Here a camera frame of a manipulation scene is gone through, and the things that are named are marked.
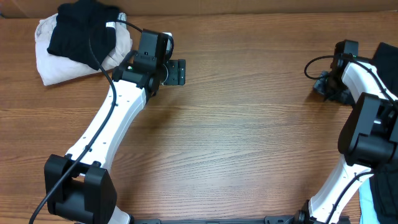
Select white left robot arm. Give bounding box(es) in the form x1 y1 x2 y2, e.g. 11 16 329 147
41 29 186 223

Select light blue t-shirt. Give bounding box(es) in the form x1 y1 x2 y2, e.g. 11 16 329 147
359 180 380 224

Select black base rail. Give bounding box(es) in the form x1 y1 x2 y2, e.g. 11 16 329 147
132 212 305 224

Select folded black garment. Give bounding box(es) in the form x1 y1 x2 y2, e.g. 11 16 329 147
47 0 120 70

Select folded beige garment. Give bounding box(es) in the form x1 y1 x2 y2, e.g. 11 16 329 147
35 12 132 86

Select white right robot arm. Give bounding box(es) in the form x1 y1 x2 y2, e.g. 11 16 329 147
294 40 397 223

